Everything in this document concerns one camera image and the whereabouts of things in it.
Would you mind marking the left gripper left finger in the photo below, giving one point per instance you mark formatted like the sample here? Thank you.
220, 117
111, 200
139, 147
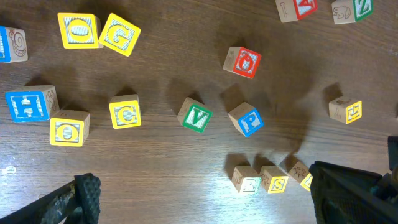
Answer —
76, 202

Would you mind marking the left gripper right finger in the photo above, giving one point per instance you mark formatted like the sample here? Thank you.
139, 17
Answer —
347, 195

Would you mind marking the yellow S block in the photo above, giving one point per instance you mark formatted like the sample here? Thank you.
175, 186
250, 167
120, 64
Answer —
300, 172
274, 180

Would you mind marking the green letter R block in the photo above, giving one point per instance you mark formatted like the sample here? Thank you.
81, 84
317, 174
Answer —
246, 180

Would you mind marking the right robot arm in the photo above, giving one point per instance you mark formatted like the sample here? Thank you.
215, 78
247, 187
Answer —
393, 154

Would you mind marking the yellow O block lower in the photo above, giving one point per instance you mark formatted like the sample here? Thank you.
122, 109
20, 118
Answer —
69, 128

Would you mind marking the yellow letter U block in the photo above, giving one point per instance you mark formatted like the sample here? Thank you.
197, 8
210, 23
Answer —
345, 109

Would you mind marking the yellow letter C block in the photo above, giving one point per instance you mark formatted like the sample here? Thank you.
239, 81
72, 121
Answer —
125, 111

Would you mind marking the blue letter H block lower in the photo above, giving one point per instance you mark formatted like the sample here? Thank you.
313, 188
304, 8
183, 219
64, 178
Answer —
32, 103

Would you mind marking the blue letter h block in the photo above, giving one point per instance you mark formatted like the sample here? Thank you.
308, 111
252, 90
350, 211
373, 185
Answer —
13, 45
32, 103

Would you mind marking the blue letter P block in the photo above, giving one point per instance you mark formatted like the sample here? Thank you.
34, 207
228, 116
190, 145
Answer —
246, 119

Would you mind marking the green letter V block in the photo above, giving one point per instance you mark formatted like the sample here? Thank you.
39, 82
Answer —
194, 115

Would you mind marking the red letter O block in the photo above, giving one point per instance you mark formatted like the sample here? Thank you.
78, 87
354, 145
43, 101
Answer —
242, 61

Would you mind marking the blue letter H block upper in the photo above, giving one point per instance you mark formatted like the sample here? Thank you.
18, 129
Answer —
13, 45

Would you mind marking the yellow letter O block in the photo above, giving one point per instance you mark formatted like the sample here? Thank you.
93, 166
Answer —
79, 30

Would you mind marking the yellow letter G block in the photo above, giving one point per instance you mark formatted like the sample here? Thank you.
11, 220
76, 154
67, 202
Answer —
119, 35

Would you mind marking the green letter Z block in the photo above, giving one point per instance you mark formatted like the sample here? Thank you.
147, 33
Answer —
351, 11

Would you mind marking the red tilted A block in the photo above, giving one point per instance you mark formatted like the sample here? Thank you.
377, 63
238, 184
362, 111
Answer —
294, 10

